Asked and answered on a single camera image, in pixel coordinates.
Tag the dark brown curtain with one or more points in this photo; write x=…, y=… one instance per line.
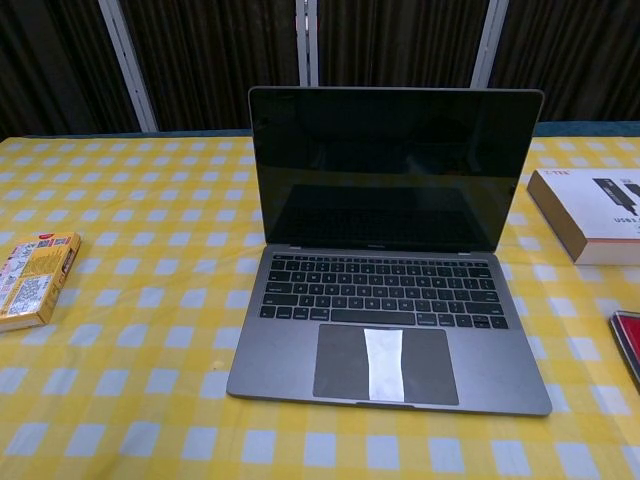
x=220, y=50

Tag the white metal frame post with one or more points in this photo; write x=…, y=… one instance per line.
x=131, y=65
x=487, y=45
x=307, y=45

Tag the red and black flat case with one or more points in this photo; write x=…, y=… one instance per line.
x=629, y=340

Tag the grey laptop computer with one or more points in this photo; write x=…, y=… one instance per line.
x=380, y=300

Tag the yellow checkered tablecloth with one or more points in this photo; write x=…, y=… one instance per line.
x=125, y=380

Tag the white and brown product box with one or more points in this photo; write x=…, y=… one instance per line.
x=595, y=225

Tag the yellow printed carton box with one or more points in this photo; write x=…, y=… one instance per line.
x=30, y=280

